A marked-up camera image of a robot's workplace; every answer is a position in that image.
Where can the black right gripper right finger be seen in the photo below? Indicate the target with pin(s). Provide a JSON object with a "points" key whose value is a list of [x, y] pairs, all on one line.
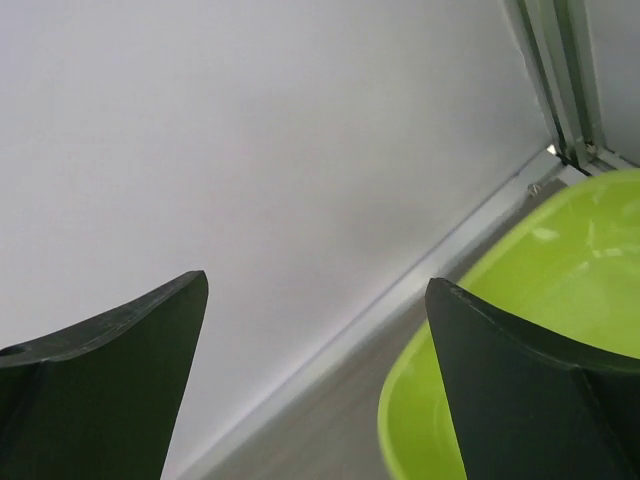
{"points": [[528, 403]]}

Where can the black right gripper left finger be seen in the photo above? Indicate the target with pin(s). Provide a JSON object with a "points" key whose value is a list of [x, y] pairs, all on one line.
{"points": [[100, 399]]}

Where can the lime green plastic tub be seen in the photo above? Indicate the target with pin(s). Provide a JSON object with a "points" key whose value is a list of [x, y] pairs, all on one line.
{"points": [[571, 266]]}

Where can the right aluminium frame post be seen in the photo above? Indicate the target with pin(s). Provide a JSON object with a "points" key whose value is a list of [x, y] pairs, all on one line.
{"points": [[583, 57]]}

